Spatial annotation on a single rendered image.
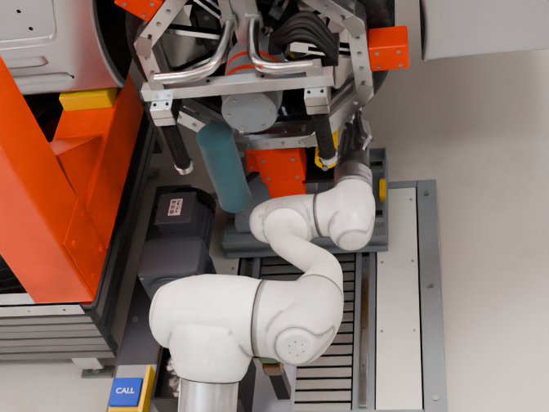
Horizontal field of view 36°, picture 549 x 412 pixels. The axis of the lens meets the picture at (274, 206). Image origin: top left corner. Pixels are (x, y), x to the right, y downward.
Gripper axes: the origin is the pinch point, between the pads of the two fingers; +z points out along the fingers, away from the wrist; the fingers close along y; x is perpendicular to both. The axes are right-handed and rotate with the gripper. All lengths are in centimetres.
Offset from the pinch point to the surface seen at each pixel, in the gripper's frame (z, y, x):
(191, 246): -22, -49, 16
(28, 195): -47, -26, 66
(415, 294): -18, -32, -48
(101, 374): -38, -103, 14
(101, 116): 2, -45, 51
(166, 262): -27, -54, 21
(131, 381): -66, -48, 26
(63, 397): -45, -111, 21
